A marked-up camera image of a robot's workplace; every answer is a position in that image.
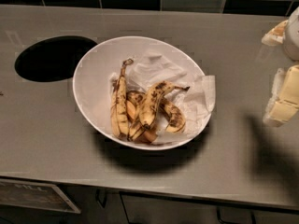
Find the black cabinet handle left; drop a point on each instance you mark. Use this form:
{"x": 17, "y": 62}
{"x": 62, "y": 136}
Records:
{"x": 101, "y": 197}

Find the spotted banana centre top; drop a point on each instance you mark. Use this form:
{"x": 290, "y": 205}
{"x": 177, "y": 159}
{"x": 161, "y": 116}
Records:
{"x": 149, "y": 107}

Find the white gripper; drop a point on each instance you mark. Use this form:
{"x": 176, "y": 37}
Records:
{"x": 292, "y": 36}

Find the black cabinet handle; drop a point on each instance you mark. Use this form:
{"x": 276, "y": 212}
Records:
{"x": 101, "y": 197}
{"x": 230, "y": 215}

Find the spotted banana right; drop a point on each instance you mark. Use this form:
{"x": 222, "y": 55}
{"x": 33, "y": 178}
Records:
{"x": 175, "y": 117}

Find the white oval bowl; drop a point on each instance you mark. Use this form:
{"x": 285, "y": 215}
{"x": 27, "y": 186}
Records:
{"x": 92, "y": 77}

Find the white paper towel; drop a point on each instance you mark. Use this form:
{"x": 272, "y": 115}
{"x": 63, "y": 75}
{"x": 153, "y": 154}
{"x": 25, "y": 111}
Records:
{"x": 196, "y": 103}

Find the black cabinet handle right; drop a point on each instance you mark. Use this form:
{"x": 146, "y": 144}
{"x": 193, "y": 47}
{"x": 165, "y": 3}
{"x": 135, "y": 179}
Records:
{"x": 230, "y": 215}

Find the spotted banana bottom centre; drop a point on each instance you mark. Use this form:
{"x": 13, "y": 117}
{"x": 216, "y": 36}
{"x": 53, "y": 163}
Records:
{"x": 136, "y": 130}

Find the long spotted banana left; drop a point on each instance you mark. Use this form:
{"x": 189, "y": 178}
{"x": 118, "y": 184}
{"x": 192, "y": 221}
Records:
{"x": 118, "y": 109}

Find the black round counter hole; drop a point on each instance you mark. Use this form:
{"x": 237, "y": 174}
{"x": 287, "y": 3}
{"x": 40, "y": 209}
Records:
{"x": 53, "y": 59}

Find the framed sign on cabinet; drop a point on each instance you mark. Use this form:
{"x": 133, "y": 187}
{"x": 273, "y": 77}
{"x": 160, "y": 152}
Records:
{"x": 35, "y": 195}

